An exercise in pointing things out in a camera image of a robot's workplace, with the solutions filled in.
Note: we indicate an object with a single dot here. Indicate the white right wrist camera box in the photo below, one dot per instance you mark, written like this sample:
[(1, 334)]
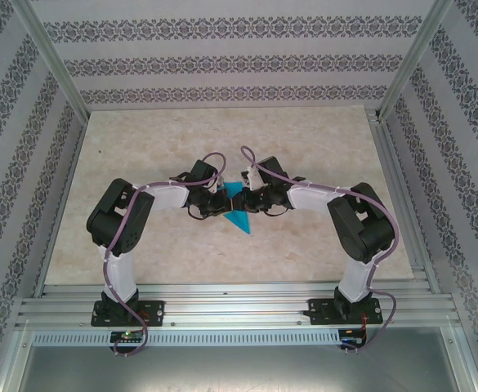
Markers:
[(253, 177)]

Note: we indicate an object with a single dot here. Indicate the narrow aluminium side rail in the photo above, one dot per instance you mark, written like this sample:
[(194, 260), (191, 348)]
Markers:
[(69, 175)]

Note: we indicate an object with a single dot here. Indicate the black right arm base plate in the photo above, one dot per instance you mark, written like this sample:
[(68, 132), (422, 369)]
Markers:
[(318, 310)]

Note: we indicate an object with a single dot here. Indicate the wide aluminium side rail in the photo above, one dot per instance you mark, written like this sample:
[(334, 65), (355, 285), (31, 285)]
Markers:
[(390, 163)]

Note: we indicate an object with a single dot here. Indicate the grey metal panel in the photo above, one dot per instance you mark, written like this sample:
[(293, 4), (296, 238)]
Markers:
[(238, 371)]

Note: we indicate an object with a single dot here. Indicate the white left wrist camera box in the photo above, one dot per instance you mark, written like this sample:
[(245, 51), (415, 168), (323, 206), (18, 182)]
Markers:
[(219, 183)]

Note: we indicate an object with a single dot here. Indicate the small circuit board blue light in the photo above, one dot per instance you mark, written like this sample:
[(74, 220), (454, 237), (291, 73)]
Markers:
[(351, 335)]

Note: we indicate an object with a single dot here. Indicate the aluminium frame post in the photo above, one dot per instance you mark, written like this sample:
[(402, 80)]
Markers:
[(50, 53), (417, 53)]

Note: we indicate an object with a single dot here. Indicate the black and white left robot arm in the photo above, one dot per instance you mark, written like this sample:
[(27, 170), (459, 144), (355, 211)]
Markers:
[(120, 273)]

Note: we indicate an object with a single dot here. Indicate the small circuit board green light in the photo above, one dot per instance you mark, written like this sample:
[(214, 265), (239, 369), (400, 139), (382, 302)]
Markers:
[(128, 335)]

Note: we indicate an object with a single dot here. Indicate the long aluminium mounting rail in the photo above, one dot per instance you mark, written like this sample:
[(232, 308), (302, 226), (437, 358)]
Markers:
[(238, 304)]

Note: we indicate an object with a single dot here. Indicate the blue paper sheet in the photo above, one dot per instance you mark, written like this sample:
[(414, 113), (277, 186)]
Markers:
[(240, 222)]

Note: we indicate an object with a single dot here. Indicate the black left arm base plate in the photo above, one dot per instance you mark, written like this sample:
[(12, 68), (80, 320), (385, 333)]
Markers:
[(157, 312)]

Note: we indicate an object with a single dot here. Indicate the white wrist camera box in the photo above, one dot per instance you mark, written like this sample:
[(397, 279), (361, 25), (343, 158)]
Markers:
[(253, 177), (219, 183)]

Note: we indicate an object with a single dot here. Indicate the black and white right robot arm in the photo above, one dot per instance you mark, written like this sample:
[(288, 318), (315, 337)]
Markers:
[(357, 281)]

